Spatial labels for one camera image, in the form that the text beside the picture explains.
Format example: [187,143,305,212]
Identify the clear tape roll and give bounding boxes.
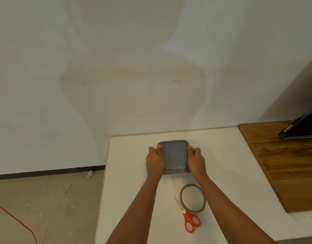
[180,184,206,213]

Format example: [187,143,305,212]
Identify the person's right hand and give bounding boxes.
[187,146,207,180]

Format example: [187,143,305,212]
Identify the person's right forearm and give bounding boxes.
[194,174,276,244]

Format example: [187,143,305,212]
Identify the person's left forearm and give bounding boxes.
[105,174,163,244]

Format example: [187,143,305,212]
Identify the black television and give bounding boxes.
[278,107,312,140]

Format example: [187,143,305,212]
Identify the wooden board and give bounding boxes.
[238,120,312,214]

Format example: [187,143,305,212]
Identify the red scissors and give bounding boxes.
[173,196,202,233]

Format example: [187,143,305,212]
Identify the red power cable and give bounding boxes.
[0,199,38,244]

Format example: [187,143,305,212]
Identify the person's left hand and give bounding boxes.
[145,146,165,180]

